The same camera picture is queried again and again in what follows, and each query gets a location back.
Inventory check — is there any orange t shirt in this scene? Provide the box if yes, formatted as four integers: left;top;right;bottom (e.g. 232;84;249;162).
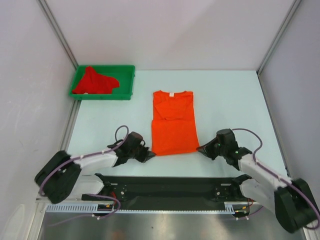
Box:
151;90;200;156

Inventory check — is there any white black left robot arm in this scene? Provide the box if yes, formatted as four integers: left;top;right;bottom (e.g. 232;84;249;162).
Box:
34;131;156;204

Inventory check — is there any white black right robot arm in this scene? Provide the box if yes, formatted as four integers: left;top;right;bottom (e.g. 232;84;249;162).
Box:
196;128;320;233

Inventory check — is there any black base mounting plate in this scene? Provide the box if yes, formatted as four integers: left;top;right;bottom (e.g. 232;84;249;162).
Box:
81;174;247;211

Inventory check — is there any green plastic tray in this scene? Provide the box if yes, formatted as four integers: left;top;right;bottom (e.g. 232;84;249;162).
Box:
69;65;136;101

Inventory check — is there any red t shirt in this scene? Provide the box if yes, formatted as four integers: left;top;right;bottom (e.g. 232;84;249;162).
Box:
71;66;120;95

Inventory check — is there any grey slotted cable duct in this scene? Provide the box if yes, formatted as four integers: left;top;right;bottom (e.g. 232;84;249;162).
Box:
46;201;251;214

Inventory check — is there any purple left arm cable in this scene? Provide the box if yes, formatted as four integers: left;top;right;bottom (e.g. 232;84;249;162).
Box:
38;125;130;227

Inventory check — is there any aluminium front frame rail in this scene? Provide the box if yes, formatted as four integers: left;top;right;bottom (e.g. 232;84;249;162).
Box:
35;195;82;204

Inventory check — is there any right aluminium corner post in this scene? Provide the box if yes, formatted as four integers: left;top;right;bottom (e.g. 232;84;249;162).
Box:
256;0;304;77

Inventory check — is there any aluminium corner post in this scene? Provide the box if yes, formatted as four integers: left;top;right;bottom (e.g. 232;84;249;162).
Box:
36;0;78;70
256;0;304;77

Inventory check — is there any left aluminium corner post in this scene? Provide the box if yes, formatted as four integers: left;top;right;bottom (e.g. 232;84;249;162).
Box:
36;0;78;70

